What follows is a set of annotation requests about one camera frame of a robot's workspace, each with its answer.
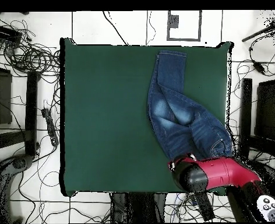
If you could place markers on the blue denim jeans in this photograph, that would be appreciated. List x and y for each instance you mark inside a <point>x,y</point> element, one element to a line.
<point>174,112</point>

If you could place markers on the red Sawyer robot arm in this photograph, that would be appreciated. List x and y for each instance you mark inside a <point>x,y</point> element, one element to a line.
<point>221,175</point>

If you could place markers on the black flat panel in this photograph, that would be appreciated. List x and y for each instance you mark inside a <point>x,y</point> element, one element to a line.
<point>268,109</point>
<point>3,98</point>

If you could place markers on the wide black power strip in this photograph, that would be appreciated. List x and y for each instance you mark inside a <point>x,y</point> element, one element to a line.
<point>205,207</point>

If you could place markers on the dark green table cloth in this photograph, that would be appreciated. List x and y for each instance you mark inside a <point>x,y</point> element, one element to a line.
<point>100,116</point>

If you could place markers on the black upright stand bar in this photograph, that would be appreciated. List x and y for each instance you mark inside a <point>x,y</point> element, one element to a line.
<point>245,112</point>
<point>31,112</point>

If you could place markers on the long black power strip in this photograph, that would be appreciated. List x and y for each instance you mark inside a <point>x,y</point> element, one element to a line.
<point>50,126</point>

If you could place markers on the black power adapter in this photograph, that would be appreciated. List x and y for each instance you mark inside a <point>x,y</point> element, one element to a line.
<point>258,67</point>

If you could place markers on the dark stand base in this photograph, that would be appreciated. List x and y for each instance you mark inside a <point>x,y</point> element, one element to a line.
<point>18,163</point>

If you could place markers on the black tripod leg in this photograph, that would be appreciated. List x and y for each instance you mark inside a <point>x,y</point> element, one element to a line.
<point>261,31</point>

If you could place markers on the black box device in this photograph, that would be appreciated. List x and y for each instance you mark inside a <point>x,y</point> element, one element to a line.
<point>5,33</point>

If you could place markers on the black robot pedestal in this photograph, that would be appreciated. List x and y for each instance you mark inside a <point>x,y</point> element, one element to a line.
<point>139,207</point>

